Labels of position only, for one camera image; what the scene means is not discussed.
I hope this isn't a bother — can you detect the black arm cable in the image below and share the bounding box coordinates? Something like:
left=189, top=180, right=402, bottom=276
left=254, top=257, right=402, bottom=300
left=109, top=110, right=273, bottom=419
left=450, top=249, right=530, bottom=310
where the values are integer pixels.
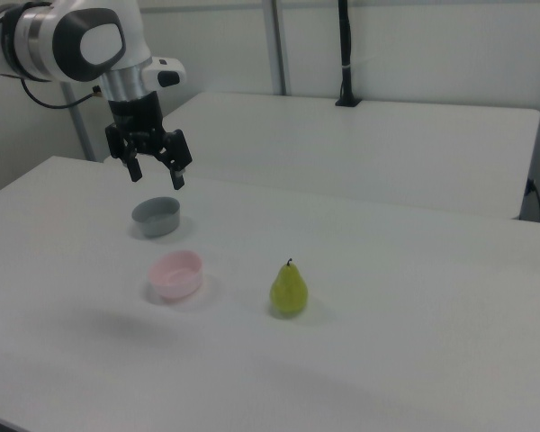
left=19, top=77, right=103, bottom=111

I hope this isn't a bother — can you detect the grey plastic bowl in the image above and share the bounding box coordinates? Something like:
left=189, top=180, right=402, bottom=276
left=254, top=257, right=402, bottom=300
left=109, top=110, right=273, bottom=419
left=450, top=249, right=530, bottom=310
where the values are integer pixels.
left=130, top=195, right=182, bottom=239

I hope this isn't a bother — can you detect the black camera stand pole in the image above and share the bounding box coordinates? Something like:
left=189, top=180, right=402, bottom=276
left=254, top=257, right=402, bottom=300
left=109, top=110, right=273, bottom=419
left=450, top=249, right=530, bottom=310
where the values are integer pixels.
left=334, top=0, right=363, bottom=108

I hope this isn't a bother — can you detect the white side table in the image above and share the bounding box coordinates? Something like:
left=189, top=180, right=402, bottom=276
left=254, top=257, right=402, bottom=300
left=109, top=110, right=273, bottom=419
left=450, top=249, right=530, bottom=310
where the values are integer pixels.
left=160, top=91, right=540, bottom=221

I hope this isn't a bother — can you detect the green pear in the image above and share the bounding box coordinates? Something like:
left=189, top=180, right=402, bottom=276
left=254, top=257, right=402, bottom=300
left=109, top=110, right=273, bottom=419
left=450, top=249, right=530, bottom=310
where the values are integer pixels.
left=269, top=257, right=310, bottom=316

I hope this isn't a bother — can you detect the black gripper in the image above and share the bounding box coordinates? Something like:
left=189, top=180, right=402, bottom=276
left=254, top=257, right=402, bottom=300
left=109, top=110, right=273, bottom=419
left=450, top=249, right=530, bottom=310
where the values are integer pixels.
left=104, top=92, right=194, bottom=191

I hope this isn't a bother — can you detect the black wall power cable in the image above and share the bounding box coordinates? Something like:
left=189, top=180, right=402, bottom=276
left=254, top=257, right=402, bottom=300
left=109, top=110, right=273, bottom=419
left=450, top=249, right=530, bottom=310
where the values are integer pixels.
left=526, top=178, right=540, bottom=223

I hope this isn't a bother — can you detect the aluminium frame post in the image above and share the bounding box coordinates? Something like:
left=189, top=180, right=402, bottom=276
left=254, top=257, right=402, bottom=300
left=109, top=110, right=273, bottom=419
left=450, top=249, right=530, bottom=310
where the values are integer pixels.
left=262, top=0, right=294, bottom=96
left=61, top=82, right=96, bottom=162

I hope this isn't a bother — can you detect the pink plastic bowl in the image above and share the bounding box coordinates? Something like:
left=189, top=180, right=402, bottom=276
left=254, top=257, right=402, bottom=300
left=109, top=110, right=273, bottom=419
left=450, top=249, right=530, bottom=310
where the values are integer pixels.
left=148, top=249, right=205, bottom=302

